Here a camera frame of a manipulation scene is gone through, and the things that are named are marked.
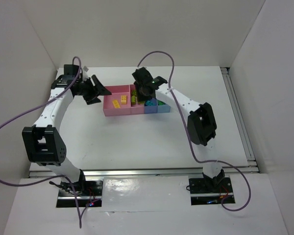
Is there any lime brick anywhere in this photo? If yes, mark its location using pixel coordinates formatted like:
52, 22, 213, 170
131, 95, 136, 106

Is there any cyan lego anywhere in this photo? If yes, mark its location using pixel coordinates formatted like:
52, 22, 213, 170
145, 98, 157, 106

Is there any yellow lego plate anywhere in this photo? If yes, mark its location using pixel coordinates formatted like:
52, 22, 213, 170
112, 100, 121, 109

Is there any dark green curved lego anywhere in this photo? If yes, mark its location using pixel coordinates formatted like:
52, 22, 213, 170
158, 100, 165, 106

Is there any yellow lego brick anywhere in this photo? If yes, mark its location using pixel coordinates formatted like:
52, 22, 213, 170
121, 95, 127, 105

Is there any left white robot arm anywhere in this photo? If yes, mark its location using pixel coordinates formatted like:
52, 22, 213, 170
22, 64, 112, 192

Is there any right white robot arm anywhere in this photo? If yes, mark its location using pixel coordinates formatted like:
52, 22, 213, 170
132, 67, 224, 188

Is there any large pink container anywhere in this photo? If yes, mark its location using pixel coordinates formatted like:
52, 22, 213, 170
103, 85, 131, 117

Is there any dark blue container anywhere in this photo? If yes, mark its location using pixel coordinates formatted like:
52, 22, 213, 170
144, 104, 157, 114

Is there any small pink container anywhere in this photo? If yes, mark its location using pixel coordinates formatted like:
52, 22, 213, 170
130, 84, 145, 115

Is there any light blue container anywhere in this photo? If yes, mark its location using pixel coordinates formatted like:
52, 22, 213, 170
157, 104, 171, 113

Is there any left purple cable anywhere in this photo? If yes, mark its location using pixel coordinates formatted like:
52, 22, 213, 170
0, 56, 89, 229

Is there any aluminium rail front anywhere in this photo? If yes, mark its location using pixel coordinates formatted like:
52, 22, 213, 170
29, 166, 216, 179

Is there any aluminium rail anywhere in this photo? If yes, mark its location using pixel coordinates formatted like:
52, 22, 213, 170
220, 67, 260, 173
29, 166, 216, 179

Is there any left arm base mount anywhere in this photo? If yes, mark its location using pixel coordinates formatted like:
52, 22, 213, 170
49, 180, 103, 208

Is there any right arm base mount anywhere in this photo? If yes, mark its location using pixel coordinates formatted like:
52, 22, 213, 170
186, 177, 235, 206

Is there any aluminium rail right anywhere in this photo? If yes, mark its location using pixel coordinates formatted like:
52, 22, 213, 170
220, 67, 260, 173

